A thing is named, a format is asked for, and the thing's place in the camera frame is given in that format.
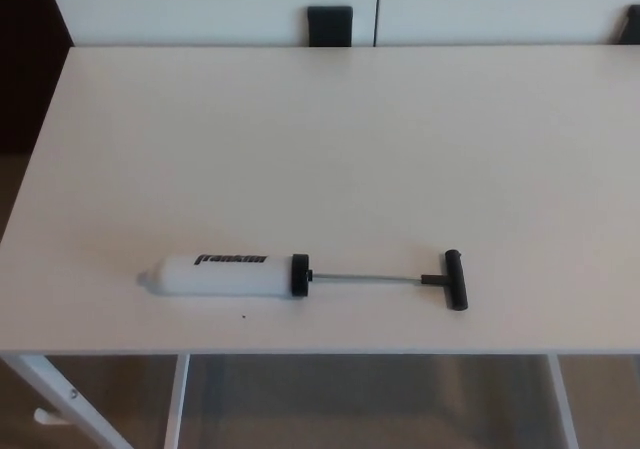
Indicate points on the black chair backrest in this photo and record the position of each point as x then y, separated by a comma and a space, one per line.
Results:
631, 26
330, 26

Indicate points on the dark brown wooden panel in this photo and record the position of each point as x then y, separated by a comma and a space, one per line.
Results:
25, 59

